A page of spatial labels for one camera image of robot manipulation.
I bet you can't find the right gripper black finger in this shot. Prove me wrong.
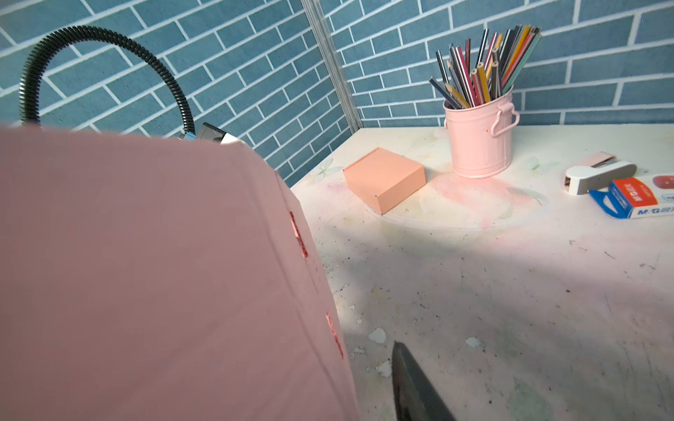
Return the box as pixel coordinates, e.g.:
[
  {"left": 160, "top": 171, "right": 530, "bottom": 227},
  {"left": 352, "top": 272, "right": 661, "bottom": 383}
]
[{"left": 391, "top": 342, "right": 456, "bottom": 421}]

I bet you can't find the orange paper box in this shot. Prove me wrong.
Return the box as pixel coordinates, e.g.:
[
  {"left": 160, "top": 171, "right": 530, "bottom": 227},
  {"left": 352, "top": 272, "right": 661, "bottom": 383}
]
[{"left": 343, "top": 147, "right": 427, "bottom": 215}]

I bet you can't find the pink paper box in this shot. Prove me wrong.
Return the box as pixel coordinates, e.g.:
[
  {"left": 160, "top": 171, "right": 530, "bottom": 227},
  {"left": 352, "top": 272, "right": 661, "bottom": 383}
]
[{"left": 1, "top": 127, "right": 360, "bottom": 420}]

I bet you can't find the toothpaste tube packet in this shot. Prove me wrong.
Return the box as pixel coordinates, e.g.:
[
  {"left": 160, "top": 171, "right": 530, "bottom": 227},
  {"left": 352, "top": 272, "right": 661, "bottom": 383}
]
[{"left": 589, "top": 175, "right": 674, "bottom": 219}]

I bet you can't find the pink pencil cup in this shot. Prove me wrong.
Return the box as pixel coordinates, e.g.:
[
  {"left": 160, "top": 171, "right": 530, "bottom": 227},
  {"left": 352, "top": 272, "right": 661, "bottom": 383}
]
[{"left": 443, "top": 91, "right": 521, "bottom": 178}]

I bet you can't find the coloured pencils bunch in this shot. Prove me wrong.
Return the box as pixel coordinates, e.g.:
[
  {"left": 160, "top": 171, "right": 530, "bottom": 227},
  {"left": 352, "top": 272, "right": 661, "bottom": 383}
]
[{"left": 428, "top": 25, "right": 542, "bottom": 111}]

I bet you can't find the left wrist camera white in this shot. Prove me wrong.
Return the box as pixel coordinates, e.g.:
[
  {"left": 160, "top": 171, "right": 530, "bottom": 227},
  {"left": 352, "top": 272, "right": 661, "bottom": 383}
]
[{"left": 179, "top": 123, "right": 242, "bottom": 144}]

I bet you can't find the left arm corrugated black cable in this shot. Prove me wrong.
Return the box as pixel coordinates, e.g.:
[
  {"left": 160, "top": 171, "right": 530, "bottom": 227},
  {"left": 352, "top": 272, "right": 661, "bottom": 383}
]
[{"left": 18, "top": 25, "right": 197, "bottom": 139}]

